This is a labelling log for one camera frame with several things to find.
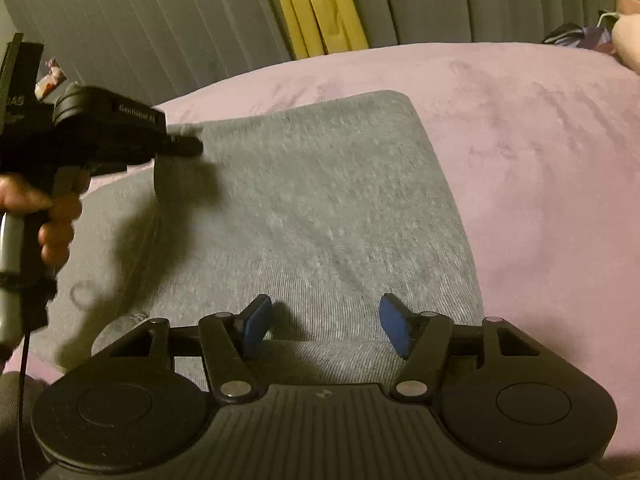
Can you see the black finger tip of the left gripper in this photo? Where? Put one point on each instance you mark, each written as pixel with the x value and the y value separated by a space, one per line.
pixel 180 146

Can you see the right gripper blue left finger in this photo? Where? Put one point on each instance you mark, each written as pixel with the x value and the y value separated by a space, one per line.
pixel 228 341

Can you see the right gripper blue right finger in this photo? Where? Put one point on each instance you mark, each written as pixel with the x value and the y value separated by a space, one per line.
pixel 422 341

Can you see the grey sweatpants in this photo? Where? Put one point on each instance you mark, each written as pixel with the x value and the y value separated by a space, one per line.
pixel 324 208

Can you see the left hand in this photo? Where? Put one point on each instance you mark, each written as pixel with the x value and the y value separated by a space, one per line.
pixel 57 233

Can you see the grey curtain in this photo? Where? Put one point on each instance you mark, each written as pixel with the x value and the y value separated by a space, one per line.
pixel 155 50

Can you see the yellow curtain strip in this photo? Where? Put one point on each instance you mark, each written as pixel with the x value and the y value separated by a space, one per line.
pixel 320 27

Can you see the pink fleece blanket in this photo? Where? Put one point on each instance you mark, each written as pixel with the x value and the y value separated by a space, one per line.
pixel 540 149

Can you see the dark items beside bed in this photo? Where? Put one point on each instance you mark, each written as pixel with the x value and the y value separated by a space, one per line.
pixel 594 38

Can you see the pink plush toy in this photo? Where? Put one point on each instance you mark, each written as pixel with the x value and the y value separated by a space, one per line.
pixel 625 33

